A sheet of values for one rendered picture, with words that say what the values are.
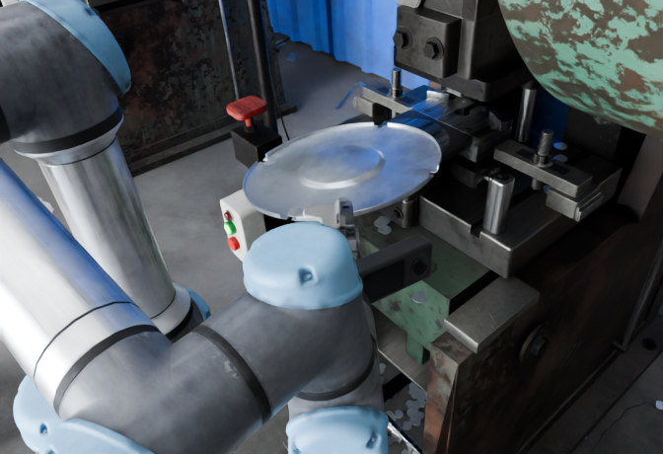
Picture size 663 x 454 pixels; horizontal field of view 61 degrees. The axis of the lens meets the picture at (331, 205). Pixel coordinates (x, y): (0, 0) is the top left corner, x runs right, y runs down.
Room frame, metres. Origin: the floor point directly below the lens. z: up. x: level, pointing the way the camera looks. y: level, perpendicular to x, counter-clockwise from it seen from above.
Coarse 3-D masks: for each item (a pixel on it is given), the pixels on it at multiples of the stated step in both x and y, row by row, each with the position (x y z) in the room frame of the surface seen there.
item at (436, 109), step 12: (456, 96) 0.90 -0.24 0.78; (420, 108) 0.86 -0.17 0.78; (432, 108) 0.86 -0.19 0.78; (444, 108) 0.86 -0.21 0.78; (456, 108) 0.86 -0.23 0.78; (468, 108) 0.86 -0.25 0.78; (480, 108) 0.85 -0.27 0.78; (444, 120) 0.81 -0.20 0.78; (456, 120) 0.81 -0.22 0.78; (468, 120) 0.81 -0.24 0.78; (480, 120) 0.81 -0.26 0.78; (468, 132) 0.77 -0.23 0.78; (480, 132) 0.77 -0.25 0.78; (492, 132) 0.77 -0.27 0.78; (504, 132) 0.79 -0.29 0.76; (480, 144) 0.76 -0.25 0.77; (492, 144) 0.77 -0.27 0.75; (468, 156) 0.76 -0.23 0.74; (480, 156) 0.76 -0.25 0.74
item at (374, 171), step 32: (352, 128) 0.81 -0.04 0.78; (384, 128) 0.79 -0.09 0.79; (416, 128) 0.75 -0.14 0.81; (288, 160) 0.73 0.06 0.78; (320, 160) 0.70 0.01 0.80; (352, 160) 0.68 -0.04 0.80; (384, 160) 0.67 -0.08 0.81; (416, 160) 0.65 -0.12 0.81; (256, 192) 0.64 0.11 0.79; (288, 192) 0.62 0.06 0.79; (320, 192) 0.61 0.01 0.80; (352, 192) 0.59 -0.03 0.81; (384, 192) 0.58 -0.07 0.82
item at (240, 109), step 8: (248, 96) 1.00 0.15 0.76; (256, 96) 1.00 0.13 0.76; (232, 104) 0.97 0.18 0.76; (240, 104) 0.97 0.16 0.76; (248, 104) 0.96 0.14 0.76; (256, 104) 0.96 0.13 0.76; (264, 104) 0.96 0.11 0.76; (232, 112) 0.94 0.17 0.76; (240, 112) 0.94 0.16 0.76; (248, 112) 0.94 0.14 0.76; (256, 112) 0.94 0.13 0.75; (248, 120) 0.96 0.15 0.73
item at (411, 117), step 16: (416, 112) 0.85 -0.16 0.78; (432, 128) 0.78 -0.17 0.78; (448, 128) 0.79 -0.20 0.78; (448, 144) 0.74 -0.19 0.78; (464, 144) 0.74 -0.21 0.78; (416, 192) 0.70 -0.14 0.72; (384, 208) 0.74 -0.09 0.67; (400, 208) 0.71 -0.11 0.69; (416, 208) 0.71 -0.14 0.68; (400, 224) 0.70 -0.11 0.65
